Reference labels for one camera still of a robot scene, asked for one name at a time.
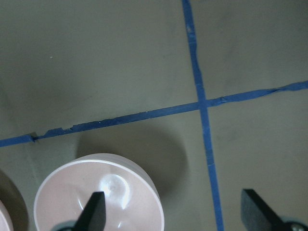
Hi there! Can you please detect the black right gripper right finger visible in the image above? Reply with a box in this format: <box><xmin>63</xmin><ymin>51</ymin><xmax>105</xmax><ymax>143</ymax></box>
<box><xmin>241</xmin><ymin>189</ymin><xmax>293</xmax><ymax>231</ymax></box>

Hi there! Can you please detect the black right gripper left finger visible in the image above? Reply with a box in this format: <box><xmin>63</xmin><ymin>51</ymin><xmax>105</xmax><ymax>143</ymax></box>
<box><xmin>73</xmin><ymin>192</ymin><xmax>106</xmax><ymax>231</ymax></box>

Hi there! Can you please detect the pink plate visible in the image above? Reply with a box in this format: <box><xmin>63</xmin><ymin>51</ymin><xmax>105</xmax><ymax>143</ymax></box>
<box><xmin>0</xmin><ymin>201</ymin><xmax>14</xmax><ymax>231</ymax></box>

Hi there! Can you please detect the pink bowl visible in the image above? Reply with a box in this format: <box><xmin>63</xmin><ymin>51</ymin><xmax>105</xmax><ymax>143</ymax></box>
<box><xmin>34</xmin><ymin>153</ymin><xmax>165</xmax><ymax>231</ymax></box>

